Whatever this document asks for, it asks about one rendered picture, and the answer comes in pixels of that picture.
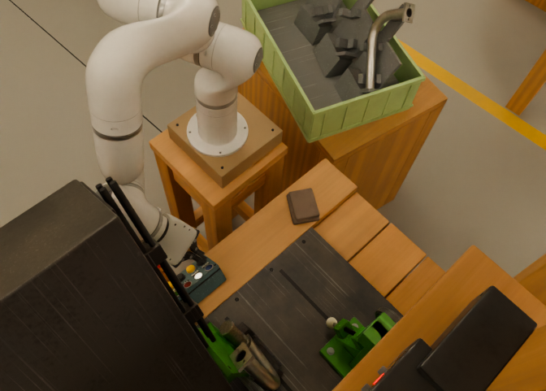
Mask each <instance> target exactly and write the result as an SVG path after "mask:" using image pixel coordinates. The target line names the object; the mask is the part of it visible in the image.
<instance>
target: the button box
mask: <svg viewBox="0 0 546 391"><path fill-rule="evenodd" d="M204 256H205V255H204ZM206 257H207V256H206ZM210 264H211V265H212V268H211V269H210V270H206V266H207V265H210ZM191 265H193V266H194V267H195V270H194V271H193V272H191V273H187V271H186V268H185V269H184V270H183V271H182V272H181V273H183V274H184V279H183V280H182V281H181V284H182V285H183V286H184V284H185V283H187V282H189V281H190V282H191V285H190V286H189V287H187V288H185V287H184V288H185V289H186V291H187V293H188V295H189V296H190V297H191V298H192V299H193V300H194V301H195V302H196V303H197V304H198V303H199V302H200V301H202V300H203V299H204V298H205V297H207V296H208V295H209V294H210V293H212V292H213V291H214V290H215V289H217V288H218V287H219V286H220V285H221V284H222V283H223V282H224V281H225V280H226V277H225V275H224V274H223V272H222V271H221V269H220V267H219V265H218V264H217V263H215V262H214V261H212V260H211V259H210V258H208V257H207V259H206V261H205V262H204V263H203V264H202V265H197V263H196V261H195V262H193V263H192V264H191ZM197 273H201V277H200V278H198V279H196V278H195V275H196V274H197Z"/></svg>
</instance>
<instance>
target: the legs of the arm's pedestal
mask: <svg viewBox="0 0 546 391"><path fill-rule="evenodd" d="M154 156H155V158H156V162H157V165H158V170H159V173H160V176H161V180H162V185H163V188H164V191H165V194H166V197H167V203H168V206H169V209H170V212H171V215H173V216H175V217H176V218H178V219H180V220H182V221H184V222H185V223H186V224H188V225H190V226H191V227H193V228H197V226H199V225H200V224H201V223H203V222H204V223H205V228H206V238H207V240H206V239H205V238H204V237H203V236H202V235H201V234H200V233H199V235H198V237H197V247H198V249H199V250H201V251H203V252H204V253H205V254H206V253H207V252H208V251H209V250H211V249H212V248H213V247H215V246H216V245H217V244H219V243H220V242H221V241H222V240H223V239H224V238H225V237H227V236H228V235H229V234H231V233H232V219H234V218H235V217H236V216H237V215H238V214H239V215H240V216H241V217H242V218H243V219H244V220H245V221H247V220H248V219H249V218H251V217H252V216H253V215H255V214H256V213H257V212H258V211H260V210H261V209H262V208H263V207H264V206H265V205H267V204H268V203H269V202H271V201H272V200H273V199H275V198H276V197H277V196H279V195H280V188H281V181H282V175H283V168H284V157H283V158H281V159H280V160H279V161H277V162H276V163H275V164H273V165H272V166H271V167H269V168H268V169H267V170H266V171H264V172H263V174H261V175H260V176H259V177H257V178H256V179H255V180H253V181H252V182H251V183H250V184H248V185H247V186H246V187H244V188H243V189H242V190H241V191H240V192H239V193H237V194H236V195H235V196H234V197H232V198H231V199H230V200H228V201H227V202H226V203H224V204H223V205H222V206H221V207H220V208H219V209H218V210H216V211H212V210H211V209H210V208H209V207H208V206H207V205H206V204H205V203H204V202H203V201H202V200H201V199H200V198H199V197H198V196H197V195H196V194H195V193H194V192H193V191H192V190H191V189H190V188H189V187H188V186H187V185H186V184H185V183H184V182H183V181H182V180H181V179H180V178H179V177H178V176H177V175H176V174H175V173H174V172H173V171H172V170H171V169H170V168H169V167H168V166H167V165H166V164H165V163H164V162H163V161H162V160H161V159H160V158H159V157H158V156H157V155H156V154H155V153H154ZM253 192H254V210H253V209H252V208H251V207H250V206H249V205H248V204H247V203H246V202H245V201H244V200H245V199H246V198H247V197H248V196H249V195H251V194H252V193H253ZM191 197H192V198H193V199H194V200H195V201H196V202H197V203H198V204H199V205H200V207H198V208H197V209H196V210H195V211H193V204H192V199H191Z"/></svg>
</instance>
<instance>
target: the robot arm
mask: <svg viewBox="0 0 546 391"><path fill-rule="evenodd" d="M97 3H98V5H99V6H100V8H101V9H102V11H103V12H104V13H105V14H107V15H108V16H110V17H111V18H112V19H114V20H116V21H118V22H120V23H122V24H125V25H123V26H121V27H118V28H116V29H114V30H112V31H110V32H109V33H107V34H106V35H105V36H104V38H103V39H101V40H100V41H99V42H98V44H97V46H96V47H95V48H94V50H93V52H92V54H91V55H90V57H89V61H88V63H87V66H86V69H85V88H86V93H87V99H88V105H89V114H90V119H91V125H92V131H93V140H94V145H95V150H96V155H97V163H98V166H99V168H100V171H101V173H102V174H103V175H104V177H105V178H107V177H109V176H111V178H112V179H113V180H116V182H117V183H118V185H119V187H120V188H121V189H122V191H123V193H124V194H125V196H126V198H127V199H128V200H129V202H130V203H131V205H132V207H133V209H134V210H135V212H136V213H137V215H138V216H139V218H140V219H141V221H142V223H143V224H144V225H145V227H146V229H147V230H148V232H149V234H150V236H151V237H152V238H153V239H154V240H155V241H157V242H158V243H159V244H160V245H161V247H162V248H163V250H164V251H165V253H166V254H167V261H168V263H170V264H171V265H172V266H173V267H174V268H177V267H178V266H179V265H180V264H181V262H183V261H185V260H188V259H193V260H194V261H196V262H198V263H199V261H202V262H203V263H204V262H205V260H204V259H207V257H206V256H204V255H203V254H204V252H203V251H201V250H199V249H198V247H197V237H198V235H199V232H200V231H199V230H197V229H196V228H193V227H191V226H190V225H188V224H186V223H185V222H184V221H182V220H180V219H178V218H176V217H175V216H173V215H169V214H167V213H162V212H160V211H161V209H160V208H159V207H156V208H155V207H154V206H152V205H150V204H149V203H148V202H147V200H146V199H145V175H144V133H143V117H142V102H141V86H142V82H143V80H144V78H145V76H146V75H147V74H148V73H149V72H151V71H152V70H154V69H155V68H156V67H159V66H161V65H163V64H165V63H169V62H170V61H173V60H175V59H183V60H184V61H186V62H189V63H192V64H195V65H198V66H200V67H202V68H201V69H199V70H198V72H197V74H196V75H195V79H194V93H195V102H196V111H197V113H196V114H194V115H193V117H192V118H191V119H190V121H189V122H188V126H187V137H188V141H189V143H190V144H191V146H192V147H193V148H194V149H195V150H196V151H198V152H199V153H201V154H204V155H206V156H210V157H224V156H228V155H231V154H234V153H236V152H237V151H238V150H239V149H241V148H242V146H243V145H244V144H245V143H246V141H247V137H248V131H249V130H248V125H247V123H246V121H245V119H244V117H243V116H242V115H241V114H240V113H238V112H237V90H238V85H241V84H243V83H244V82H246V81H247V80H248V79H249V78H250V77H251V76H252V75H253V74H254V73H255V72H256V71H257V70H258V68H259V67H260V64H261V61H262V58H263V50H262V44H261V42H260V41H259V39H258V38H257V37H256V36H255V35H253V34H252V33H250V32H248V31H246V30H244V29H242V28H238V27H236V26H233V25H230V24H225V23H223V22H220V21H219V19H220V10H219V4H218V2H217V1H216V0H97ZM189 248H190V250H191V251H192V252H191V251H188V252H187V250H188V249H189ZM194 253H195V254H194ZM197 255H198V256H197ZM199 256H200V257H201V258H200V257H199Z"/></svg>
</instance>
